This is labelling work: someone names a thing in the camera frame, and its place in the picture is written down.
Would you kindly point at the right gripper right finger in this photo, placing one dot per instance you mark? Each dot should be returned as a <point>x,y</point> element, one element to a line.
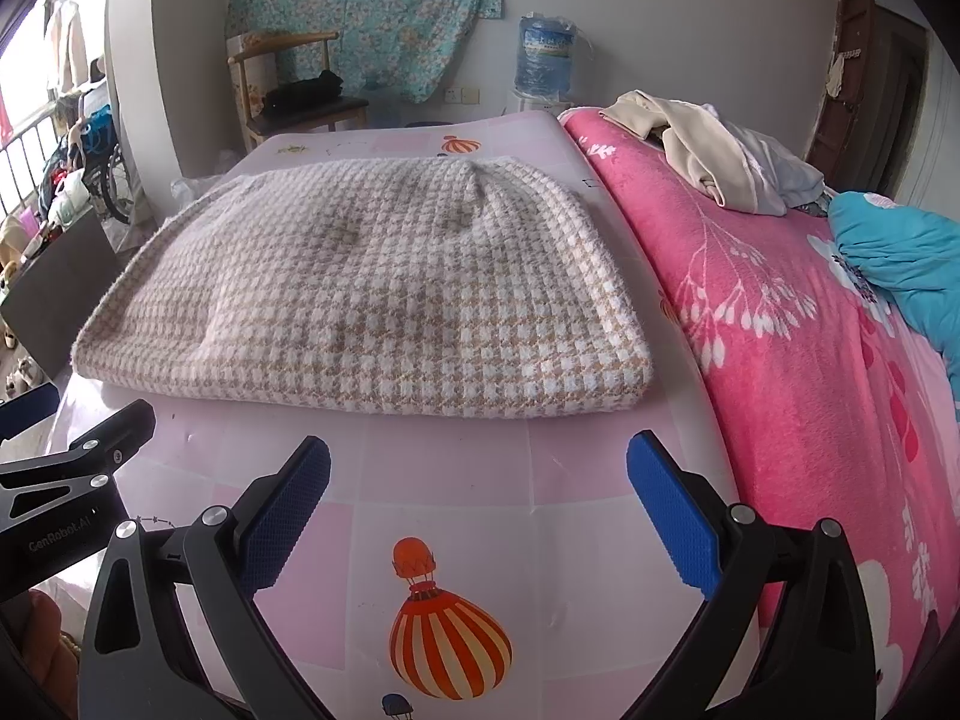
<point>817,660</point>

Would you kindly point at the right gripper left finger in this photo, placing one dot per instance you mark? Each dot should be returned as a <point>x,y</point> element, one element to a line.
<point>138,660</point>

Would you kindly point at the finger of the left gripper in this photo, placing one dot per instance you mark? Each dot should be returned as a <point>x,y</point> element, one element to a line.
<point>21,413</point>
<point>109,434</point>

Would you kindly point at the beige white houndstooth coat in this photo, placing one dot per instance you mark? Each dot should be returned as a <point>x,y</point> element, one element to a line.
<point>391,286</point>

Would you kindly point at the person left hand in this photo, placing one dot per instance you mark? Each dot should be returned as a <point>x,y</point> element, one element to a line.
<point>49,660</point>

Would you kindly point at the dark grey board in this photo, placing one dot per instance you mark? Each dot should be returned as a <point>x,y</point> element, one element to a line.
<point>56,293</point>

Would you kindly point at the pink floral fleece blanket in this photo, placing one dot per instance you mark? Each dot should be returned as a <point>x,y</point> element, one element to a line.
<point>829,404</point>

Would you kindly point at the bicycle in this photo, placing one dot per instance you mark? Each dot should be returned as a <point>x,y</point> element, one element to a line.
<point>99,153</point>

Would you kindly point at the white plastic bag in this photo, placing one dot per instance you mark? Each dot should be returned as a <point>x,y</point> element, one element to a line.
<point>185,190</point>

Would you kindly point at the pink balloon print mattress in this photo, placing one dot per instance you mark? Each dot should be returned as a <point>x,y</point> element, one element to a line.
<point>534,522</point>

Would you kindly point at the teal garment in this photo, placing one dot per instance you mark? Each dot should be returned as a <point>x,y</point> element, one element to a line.
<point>912,255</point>

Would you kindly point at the wooden chair black seat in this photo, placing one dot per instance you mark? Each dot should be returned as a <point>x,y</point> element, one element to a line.
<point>252,62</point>

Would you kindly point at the black garment on chair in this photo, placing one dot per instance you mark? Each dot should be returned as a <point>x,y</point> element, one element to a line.
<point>303,95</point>

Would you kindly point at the light grey garment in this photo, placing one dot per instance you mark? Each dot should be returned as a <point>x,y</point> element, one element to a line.
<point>780,179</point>

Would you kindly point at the dark brown wooden door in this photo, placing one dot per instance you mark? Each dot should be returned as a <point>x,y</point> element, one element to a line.
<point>872,99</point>

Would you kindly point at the beige garment pile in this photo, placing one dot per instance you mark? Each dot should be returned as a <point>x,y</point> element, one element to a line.
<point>698,146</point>

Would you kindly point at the teal floral hanging cloth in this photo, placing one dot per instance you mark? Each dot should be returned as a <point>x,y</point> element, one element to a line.
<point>400,49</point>

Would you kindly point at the white water dispenser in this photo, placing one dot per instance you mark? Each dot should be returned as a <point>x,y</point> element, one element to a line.
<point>526,103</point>

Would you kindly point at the blue water jug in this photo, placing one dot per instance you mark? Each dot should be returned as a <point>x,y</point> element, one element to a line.
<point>545,56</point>

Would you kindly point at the white wall socket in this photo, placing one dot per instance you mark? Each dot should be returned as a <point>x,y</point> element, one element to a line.
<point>467,95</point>

